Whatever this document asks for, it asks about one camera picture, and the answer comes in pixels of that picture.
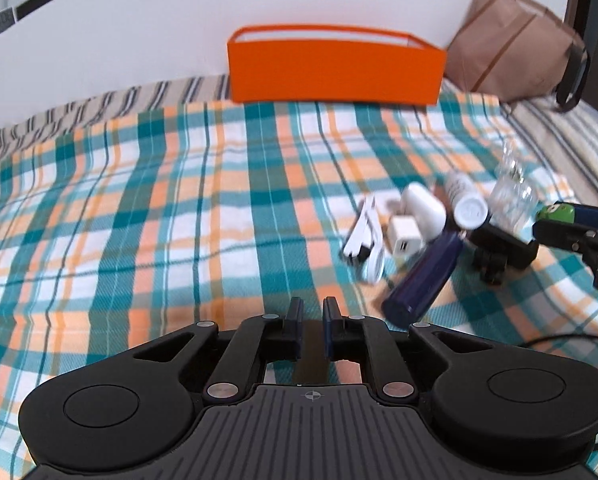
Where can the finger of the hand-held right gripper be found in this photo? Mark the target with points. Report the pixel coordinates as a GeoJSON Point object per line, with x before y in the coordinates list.
{"type": "Point", "coordinates": [596, 216]}
{"type": "Point", "coordinates": [561, 235]}

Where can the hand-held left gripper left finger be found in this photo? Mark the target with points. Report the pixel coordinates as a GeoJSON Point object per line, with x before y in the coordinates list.
{"type": "Point", "coordinates": [295, 330]}

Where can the striped bedsheet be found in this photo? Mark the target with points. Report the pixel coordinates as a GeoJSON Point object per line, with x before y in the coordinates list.
{"type": "Point", "coordinates": [574, 130]}

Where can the clear plastic bag with cup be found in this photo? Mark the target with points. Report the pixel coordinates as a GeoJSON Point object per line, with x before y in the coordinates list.
{"type": "Point", "coordinates": [514, 192]}

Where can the white round disc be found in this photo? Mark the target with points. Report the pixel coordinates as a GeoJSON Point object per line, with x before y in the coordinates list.
{"type": "Point", "coordinates": [377, 266]}

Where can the orange cardboard box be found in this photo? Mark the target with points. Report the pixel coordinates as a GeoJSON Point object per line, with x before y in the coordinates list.
{"type": "Point", "coordinates": [336, 72]}

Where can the digital wall clock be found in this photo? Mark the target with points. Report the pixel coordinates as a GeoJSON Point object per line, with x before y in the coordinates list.
{"type": "Point", "coordinates": [1, 22]}

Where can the black phone mount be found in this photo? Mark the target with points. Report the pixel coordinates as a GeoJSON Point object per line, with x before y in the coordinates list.
{"type": "Point", "coordinates": [504, 250]}

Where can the dark blue cylinder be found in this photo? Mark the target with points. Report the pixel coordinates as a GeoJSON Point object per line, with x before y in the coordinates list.
{"type": "Point", "coordinates": [426, 280]}

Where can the white charger adapter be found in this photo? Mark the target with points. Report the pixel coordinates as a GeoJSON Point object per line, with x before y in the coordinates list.
{"type": "Point", "coordinates": [405, 237]}

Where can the brown paper bag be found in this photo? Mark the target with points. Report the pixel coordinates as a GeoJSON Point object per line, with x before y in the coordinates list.
{"type": "Point", "coordinates": [509, 45]}

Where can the small green toy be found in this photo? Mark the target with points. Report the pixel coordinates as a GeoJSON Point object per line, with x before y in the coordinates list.
{"type": "Point", "coordinates": [555, 212]}

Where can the plaid blanket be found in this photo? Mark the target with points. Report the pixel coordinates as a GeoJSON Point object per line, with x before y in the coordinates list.
{"type": "Point", "coordinates": [179, 210]}

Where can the white bottle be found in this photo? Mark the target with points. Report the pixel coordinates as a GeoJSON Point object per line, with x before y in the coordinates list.
{"type": "Point", "coordinates": [466, 202]}

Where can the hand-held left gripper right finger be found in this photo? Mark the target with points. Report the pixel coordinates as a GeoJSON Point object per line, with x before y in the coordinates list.
{"type": "Point", "coordinates": [331, 330]}

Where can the white oval case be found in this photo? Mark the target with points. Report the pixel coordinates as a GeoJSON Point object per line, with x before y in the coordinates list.
{"type": "Point", "coordinates": [424, 207]}

